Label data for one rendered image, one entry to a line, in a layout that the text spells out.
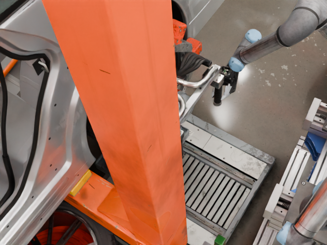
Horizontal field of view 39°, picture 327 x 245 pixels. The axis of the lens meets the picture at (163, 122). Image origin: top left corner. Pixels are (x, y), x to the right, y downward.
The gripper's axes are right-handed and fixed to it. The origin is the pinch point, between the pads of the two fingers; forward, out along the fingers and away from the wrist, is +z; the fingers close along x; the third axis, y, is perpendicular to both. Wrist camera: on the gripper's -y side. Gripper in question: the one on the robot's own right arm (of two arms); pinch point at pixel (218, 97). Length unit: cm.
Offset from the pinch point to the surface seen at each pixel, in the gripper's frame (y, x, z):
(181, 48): 25.3, -16.5, -2.7
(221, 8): -69, -68, -125
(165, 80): 100, 33, 66
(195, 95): 19.1, -1.1, 15.0
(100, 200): -7, -27, 68
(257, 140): -81, 3, -31
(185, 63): 25.0, -10.7, 4.7
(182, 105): 22.5, -1.9, 24.1
